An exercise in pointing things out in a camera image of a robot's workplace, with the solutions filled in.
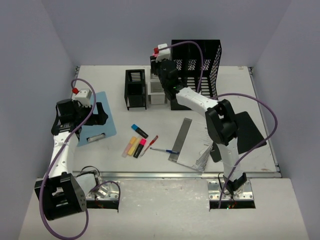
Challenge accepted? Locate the blue cap black highlighter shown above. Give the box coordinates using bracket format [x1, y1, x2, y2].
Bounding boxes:
[131, 124, 149, 139]

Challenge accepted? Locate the orange highlighter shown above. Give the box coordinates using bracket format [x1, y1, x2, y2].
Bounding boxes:
[121, 136, 137, 158]

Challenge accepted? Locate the pink cap black highlighter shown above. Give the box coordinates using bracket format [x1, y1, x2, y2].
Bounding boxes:
[133, 138, 147, 158]

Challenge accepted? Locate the red pen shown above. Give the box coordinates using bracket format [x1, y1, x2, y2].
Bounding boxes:
[140, 135, 159, 157]

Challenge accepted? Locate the blue pen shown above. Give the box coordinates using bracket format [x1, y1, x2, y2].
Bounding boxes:
[150, 147, 180, 155]

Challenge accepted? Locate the yellow highlighter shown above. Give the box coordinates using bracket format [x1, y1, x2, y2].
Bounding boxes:
[127, 137, 142, 156]

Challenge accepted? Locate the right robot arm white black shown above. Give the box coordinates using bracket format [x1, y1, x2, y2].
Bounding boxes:
[150, 55, 247, 197]

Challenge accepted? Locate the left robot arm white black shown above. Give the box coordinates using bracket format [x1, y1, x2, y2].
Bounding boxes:
[34, 98, 109, 221]

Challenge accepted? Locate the blue clipboard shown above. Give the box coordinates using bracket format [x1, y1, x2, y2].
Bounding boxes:
[77, 91, 117, 147]

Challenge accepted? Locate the black magazine file rack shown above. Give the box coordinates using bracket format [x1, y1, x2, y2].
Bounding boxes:
[171, 39, 222, 98]

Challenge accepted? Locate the white pen holder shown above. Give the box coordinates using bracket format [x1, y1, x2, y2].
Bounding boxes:
[146, 70, 168, 106]

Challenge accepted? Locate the black pen holder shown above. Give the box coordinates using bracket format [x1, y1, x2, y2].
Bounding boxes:
[124, 69, 147, 110]

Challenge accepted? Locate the spiral notebook grey white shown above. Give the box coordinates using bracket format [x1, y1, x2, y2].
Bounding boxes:
[168, 118, 213, 173]

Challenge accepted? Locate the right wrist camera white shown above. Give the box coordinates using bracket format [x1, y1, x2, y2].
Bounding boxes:
[153, 43, 171, 63]

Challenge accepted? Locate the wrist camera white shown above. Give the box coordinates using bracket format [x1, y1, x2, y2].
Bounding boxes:
[153, 43, 171, 63]
[72, 88, 92, 107]

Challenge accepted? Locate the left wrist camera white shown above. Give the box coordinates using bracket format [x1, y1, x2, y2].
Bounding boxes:
[72, 88, 92, 107]

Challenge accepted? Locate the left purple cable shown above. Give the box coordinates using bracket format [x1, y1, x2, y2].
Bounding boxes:
[39, 78, 121, 238]

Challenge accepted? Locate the aluminium rail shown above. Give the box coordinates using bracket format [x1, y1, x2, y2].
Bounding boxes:
[100, 171, 282, 179]

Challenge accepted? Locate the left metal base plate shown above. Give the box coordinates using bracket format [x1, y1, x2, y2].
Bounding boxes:
[86, 175, 121, 201]

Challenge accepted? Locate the metal base plate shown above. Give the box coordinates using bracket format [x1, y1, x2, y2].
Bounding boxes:
[86, 175, 121, 201]
[207, 180, 254, 202]

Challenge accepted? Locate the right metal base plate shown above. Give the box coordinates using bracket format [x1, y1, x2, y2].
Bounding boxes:
[207, 180, 254, 202]

